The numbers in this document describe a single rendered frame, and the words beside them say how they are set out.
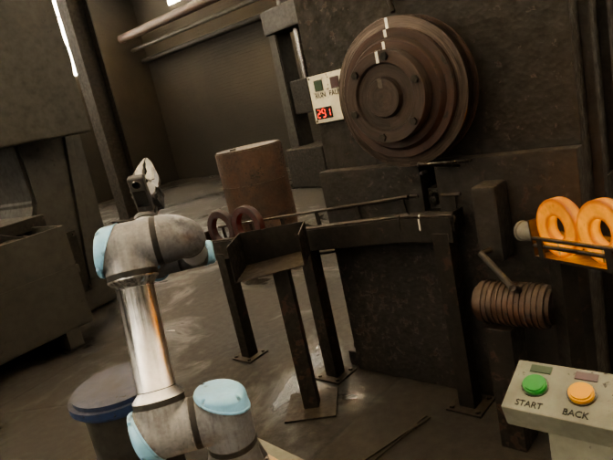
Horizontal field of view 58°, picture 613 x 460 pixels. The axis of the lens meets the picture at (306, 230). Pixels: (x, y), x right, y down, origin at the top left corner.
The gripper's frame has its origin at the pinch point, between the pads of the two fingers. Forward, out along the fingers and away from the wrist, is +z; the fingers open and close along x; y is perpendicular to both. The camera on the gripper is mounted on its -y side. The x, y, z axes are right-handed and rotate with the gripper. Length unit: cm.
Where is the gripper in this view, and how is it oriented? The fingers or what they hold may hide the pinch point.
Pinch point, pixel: (144, 160)
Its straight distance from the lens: 177.2
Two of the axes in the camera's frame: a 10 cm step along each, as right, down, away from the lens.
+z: -1.2, -8.9, 4.4
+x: 9.8, -1.6, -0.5
